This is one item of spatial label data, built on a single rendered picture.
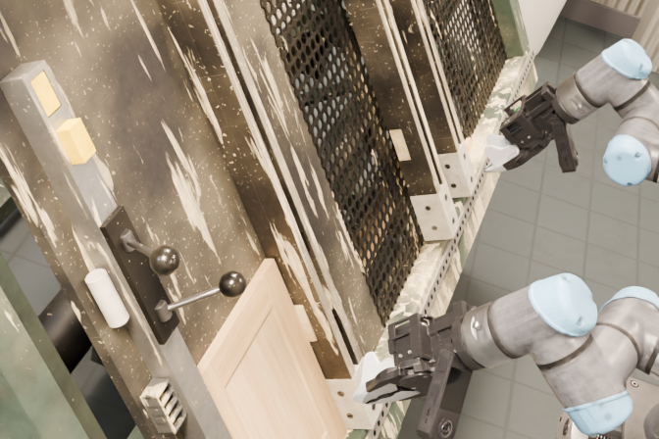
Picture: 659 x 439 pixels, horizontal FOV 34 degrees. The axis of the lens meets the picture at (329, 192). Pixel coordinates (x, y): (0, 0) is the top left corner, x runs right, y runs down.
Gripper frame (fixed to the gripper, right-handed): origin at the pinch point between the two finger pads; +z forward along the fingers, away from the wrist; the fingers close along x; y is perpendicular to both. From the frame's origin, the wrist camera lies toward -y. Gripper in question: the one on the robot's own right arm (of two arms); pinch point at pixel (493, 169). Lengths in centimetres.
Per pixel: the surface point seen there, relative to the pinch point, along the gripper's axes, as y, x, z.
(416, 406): -73, -54, 110
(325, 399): -2, 37, 37
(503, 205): -86, -162, 104
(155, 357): 36, 68, 19
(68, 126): 66, 65, -1
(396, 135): 8.2, -25.9, 25.5
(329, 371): 0.9, 34.4, 33.8
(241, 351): 22, 51, 26
